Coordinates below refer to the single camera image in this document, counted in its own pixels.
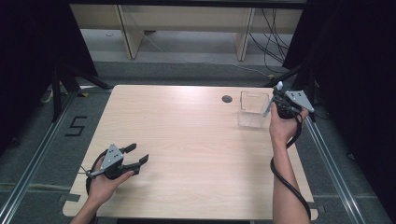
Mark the person's left hand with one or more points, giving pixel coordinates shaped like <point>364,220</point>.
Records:
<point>104,186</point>

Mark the grey tape strip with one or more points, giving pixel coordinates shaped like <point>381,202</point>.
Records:
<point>67,198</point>

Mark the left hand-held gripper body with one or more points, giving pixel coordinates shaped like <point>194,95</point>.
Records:
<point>112,161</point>

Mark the beige wooden background desk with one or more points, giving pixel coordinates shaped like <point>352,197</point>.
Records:
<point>186,17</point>

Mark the black curtain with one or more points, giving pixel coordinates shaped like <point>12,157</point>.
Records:
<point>28,62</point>
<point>355,77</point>

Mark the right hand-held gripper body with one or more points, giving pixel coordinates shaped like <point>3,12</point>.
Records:
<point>294,104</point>

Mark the person's right hand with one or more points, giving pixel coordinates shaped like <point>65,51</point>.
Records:
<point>283,127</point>

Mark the clear plastic container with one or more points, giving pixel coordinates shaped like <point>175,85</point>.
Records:
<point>252,109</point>

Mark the grey metal floor rail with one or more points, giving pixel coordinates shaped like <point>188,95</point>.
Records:
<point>330,161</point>
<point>34,155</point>

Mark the black metal stand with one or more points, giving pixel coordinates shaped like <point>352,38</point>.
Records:
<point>308,77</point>
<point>62,87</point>

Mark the light blue toothbrush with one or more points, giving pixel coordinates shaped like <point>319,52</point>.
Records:
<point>270,104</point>

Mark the dark round table grommet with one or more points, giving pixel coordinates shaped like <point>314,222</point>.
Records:
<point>227,99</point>

